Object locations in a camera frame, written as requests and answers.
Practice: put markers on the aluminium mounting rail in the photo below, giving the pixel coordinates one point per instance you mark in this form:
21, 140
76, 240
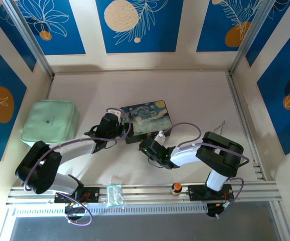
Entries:
147, 193

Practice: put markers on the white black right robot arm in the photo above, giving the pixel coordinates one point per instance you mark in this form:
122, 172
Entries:
185, 157

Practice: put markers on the small orange capped bottle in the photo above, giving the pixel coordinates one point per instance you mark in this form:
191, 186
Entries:
176, 188

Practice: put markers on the starry night print box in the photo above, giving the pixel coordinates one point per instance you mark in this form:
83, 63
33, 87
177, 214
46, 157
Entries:
150, 115

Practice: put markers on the aluminium frame post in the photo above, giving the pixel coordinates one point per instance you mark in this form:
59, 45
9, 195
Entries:
250, 37
30, 40

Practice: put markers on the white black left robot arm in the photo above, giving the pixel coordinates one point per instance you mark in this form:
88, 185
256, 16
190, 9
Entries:
77, 153

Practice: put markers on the clear plastic packet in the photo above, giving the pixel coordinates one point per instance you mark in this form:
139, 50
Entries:
115, 195

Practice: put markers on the mint green zipper pouch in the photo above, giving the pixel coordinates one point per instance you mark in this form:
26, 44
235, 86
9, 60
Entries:
49, 123

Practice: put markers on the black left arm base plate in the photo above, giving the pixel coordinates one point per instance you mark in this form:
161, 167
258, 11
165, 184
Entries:
92, 194

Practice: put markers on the grey metal sheet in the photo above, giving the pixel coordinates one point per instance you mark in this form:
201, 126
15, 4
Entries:
147, 228

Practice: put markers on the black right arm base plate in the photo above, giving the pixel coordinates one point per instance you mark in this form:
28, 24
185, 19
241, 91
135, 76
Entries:
197, 193

